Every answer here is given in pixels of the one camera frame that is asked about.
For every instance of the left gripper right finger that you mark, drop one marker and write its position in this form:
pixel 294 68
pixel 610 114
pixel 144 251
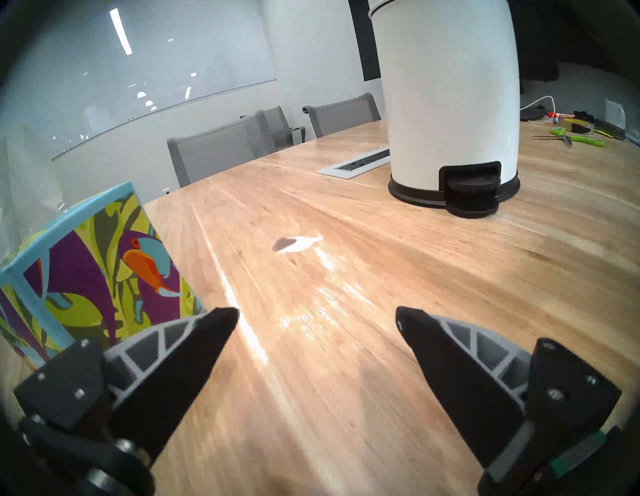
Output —
pixel 465 380

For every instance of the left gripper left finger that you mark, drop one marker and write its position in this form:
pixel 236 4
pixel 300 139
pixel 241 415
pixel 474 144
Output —
pixel 170 375

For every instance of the colourful patterned tissue box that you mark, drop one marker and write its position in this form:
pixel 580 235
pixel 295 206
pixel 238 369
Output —
pixel 90 270

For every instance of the grey mesh office chair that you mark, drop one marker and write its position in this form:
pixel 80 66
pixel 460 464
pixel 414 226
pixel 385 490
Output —
pixel 345 115
pixel 215 150

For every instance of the table power outlet plate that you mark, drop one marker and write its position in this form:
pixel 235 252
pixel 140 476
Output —
pixel 350 165

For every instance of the grey office chair with armrests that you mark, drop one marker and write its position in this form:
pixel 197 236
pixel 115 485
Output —
pixel 285 127

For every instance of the black keyboard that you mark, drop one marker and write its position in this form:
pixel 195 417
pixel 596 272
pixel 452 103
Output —
pixel 532 114

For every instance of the white pedal trash can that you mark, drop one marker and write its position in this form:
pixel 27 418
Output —
pixel 450 100

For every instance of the orange white marker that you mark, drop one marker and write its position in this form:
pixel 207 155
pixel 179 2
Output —
pixel 560 115

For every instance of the large black TV screen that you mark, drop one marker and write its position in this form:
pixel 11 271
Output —
pixel 367 45

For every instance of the wall glass whiteboard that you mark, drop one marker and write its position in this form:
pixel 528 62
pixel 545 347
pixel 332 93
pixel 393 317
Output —
pixel 150 65

